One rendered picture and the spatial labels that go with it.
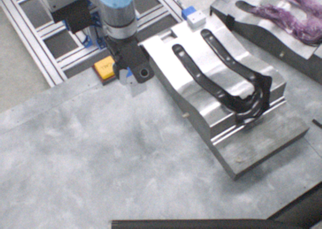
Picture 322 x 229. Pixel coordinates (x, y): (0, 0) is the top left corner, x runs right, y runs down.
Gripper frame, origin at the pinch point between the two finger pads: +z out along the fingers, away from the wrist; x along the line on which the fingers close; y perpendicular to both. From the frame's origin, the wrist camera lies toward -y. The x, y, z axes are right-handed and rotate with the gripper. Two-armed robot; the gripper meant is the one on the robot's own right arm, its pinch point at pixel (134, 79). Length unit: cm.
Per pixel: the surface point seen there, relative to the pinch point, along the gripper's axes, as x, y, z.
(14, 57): 31, 110, 95
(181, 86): -12.0, -5.8, 6.5
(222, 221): 1.1, -44.3, 5.1
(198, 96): -13.1, -12.7, 3.6
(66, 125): 22.6, 5.9, 15.0
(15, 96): 40, 84, 95
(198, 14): -30.2, 12.2, 3.3
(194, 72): -18.4, -3.4, 7.1
